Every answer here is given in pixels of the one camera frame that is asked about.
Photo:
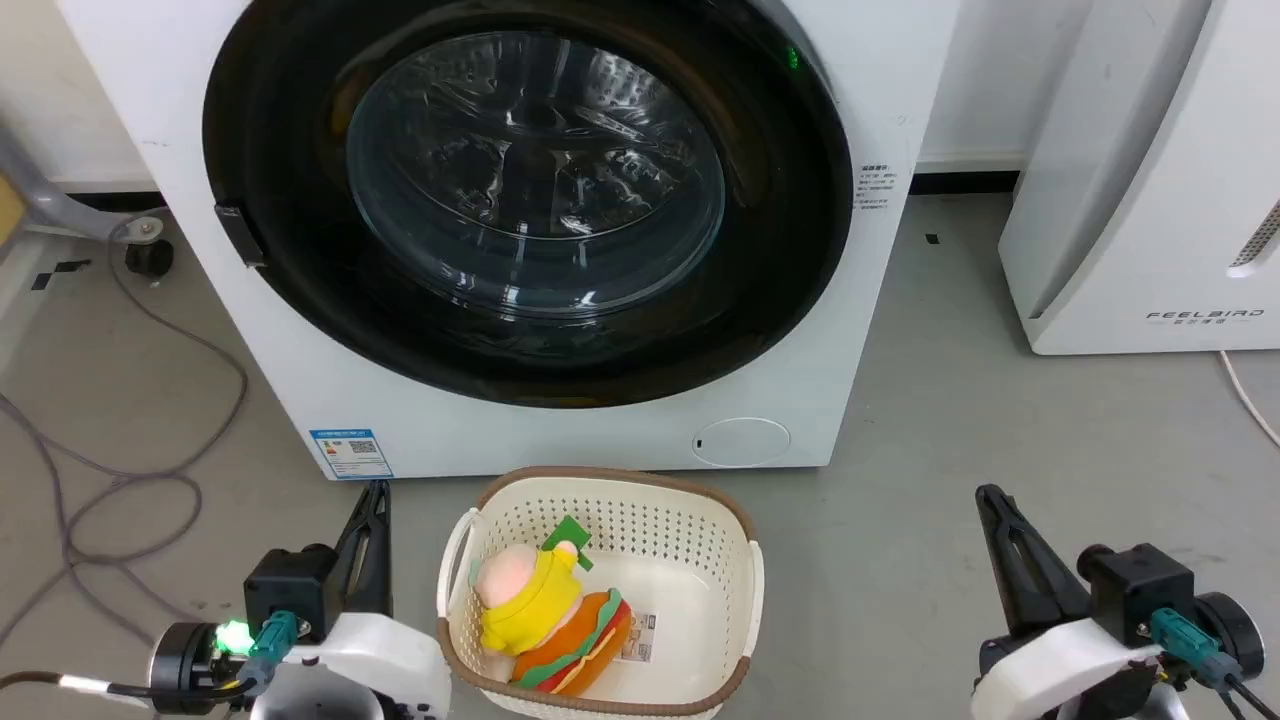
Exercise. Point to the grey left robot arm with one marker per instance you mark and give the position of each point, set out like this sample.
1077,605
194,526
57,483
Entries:
320,705

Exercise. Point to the blue energy label sticker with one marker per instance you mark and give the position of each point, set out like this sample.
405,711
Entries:
351,454

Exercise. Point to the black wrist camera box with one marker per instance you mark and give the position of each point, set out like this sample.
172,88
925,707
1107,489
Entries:
1140,590
290,585

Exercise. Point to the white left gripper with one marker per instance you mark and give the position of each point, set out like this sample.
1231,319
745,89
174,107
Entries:
395,660

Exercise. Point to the yellow pink plush doll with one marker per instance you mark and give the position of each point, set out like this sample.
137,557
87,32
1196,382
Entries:
535,605

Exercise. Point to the hamburger plush toy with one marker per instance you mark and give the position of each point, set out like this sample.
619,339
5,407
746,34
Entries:
585,645

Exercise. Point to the paper label with barcode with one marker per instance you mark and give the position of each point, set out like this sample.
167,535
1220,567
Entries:
638,637

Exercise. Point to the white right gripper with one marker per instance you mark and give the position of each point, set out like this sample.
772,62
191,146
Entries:
1050,665

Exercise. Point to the white washing machine body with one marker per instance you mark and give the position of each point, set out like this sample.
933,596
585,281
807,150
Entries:
600,440

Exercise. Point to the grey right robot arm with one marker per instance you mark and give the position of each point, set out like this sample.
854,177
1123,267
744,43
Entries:
1130,700

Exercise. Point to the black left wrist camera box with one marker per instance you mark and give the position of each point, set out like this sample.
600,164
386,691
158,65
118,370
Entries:
290,585

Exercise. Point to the white air purifier appliance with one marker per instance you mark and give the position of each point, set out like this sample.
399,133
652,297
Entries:
1120,250

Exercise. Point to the black caster wheel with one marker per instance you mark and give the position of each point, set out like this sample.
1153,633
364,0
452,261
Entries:
149,257

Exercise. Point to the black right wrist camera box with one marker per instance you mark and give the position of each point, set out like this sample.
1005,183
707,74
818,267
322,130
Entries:
1140,590

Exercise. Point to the round white filter cover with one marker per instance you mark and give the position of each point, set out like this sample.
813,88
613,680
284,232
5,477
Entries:
742,442

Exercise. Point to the grey chair base leg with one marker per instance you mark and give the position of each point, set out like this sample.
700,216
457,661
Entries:
60,205

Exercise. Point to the cream laundry basket brown rim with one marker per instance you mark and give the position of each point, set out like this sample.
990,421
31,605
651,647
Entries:
690,560

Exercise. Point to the black round washer door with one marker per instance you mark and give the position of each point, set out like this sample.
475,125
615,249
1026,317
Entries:
780,250

